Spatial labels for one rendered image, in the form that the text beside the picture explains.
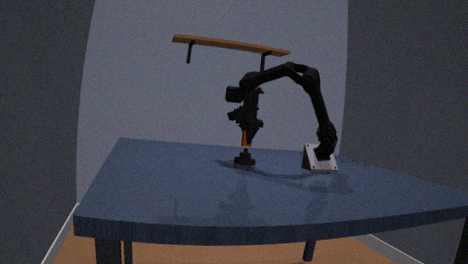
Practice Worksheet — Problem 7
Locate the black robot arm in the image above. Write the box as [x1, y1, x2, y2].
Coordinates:
[225, 61, 338, 161]

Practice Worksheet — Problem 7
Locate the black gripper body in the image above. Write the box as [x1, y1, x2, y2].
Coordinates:
[236, 103, 264, 127]

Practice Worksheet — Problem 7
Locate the orange knob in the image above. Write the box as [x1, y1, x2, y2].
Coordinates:
[241, 130, 252, 147]

